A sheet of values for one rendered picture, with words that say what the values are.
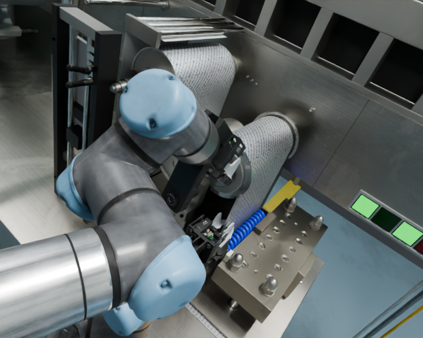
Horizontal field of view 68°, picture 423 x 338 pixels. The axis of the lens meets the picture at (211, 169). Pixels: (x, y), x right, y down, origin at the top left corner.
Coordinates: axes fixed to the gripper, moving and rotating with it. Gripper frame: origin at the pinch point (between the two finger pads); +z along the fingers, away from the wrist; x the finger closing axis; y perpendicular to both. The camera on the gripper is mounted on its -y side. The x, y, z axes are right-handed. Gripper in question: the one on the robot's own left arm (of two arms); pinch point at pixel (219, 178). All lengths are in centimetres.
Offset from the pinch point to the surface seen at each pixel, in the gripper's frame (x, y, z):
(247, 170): -3.6, 4.7, 1.1
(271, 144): -2.2, 13.8, 9.9
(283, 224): -13.2, 0.3, 36.0
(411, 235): -41, 18, 32
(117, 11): 79, 28, 25
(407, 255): -92, 43, 242
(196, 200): 3.5, -7.3, 6.7
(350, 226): -44, 36, 239
